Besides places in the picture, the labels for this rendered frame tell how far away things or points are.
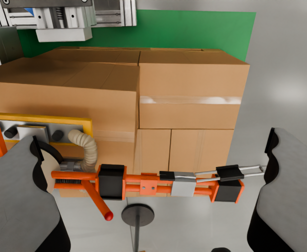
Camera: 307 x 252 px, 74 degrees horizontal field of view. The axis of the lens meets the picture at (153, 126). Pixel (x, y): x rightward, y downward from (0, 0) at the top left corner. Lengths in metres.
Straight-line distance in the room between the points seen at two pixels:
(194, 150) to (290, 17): 1.19
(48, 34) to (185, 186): 0.59
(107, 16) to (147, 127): 0.72
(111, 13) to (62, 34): 0.77
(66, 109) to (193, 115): 0.73
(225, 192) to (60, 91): 0.64
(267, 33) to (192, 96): 0.89
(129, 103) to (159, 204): 1.93
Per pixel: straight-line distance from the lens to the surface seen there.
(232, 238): 3.31
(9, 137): 0.75
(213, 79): 1.19
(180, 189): 0.64
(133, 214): 2.63
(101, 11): 1.43
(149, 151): 1.35
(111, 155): 0.87
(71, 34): 0.67
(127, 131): 0.80
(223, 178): 0.63
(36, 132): 0.70
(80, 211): 2.74
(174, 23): 1.64
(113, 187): 0.63
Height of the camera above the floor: 1.63
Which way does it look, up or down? 61 degrees down
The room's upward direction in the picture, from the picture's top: 177 degrees clockwise
